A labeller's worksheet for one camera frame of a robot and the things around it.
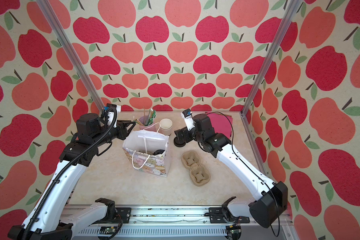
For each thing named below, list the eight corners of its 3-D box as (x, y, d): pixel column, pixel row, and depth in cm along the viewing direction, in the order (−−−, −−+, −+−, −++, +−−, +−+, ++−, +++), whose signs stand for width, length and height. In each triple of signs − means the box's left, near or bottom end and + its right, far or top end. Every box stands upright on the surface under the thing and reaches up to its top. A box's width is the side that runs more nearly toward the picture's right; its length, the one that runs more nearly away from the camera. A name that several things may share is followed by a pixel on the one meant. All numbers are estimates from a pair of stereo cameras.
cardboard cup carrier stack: (194, 190, 84) (195, 187, 79) (179, 158, 97) (179, 153, 92) (211, 182, 87) (213, 178, 82) (194, 152, 100) (195, 147, 95)
